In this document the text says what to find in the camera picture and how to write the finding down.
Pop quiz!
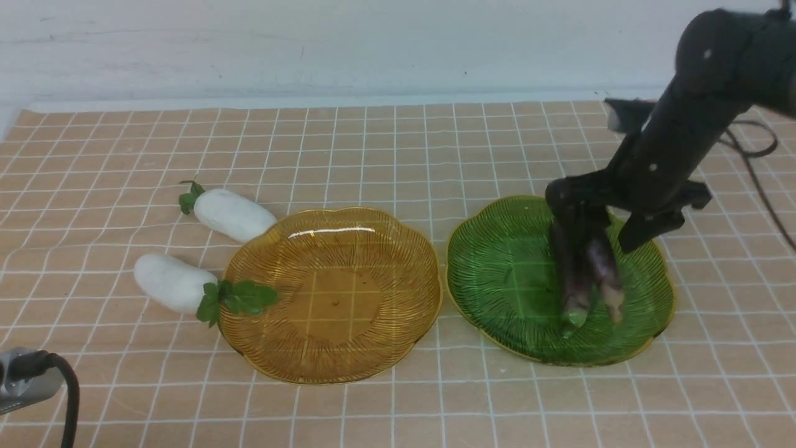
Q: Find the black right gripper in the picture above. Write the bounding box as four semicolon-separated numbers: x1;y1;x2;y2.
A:
545;98;713;262

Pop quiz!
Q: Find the purple eggplant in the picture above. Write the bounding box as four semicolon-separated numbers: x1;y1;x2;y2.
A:
585;233;625;324
549;221;593;338

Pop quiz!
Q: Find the white radish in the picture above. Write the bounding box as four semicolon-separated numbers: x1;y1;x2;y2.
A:
133;253;278;328
177;180;278;243

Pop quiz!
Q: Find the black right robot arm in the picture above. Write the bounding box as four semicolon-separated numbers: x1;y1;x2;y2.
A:
545;4;795;261

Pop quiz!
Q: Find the green glass plate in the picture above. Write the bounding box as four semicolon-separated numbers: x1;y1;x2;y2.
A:
447;195;678;368

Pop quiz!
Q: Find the amber glass plate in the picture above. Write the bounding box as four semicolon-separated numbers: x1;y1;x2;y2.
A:
217;207;444;385

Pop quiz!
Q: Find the checkered orange tablecloth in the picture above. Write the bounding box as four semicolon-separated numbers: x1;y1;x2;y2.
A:
1;102;795;447

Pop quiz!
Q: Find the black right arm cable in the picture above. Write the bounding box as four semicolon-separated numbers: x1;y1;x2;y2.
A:
715;118;796;253

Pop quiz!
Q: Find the black left camera cable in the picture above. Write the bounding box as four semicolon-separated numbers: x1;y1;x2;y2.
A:
12;351;80;448

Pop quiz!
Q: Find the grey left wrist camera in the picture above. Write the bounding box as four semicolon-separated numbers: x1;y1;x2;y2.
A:
1;348;63;415

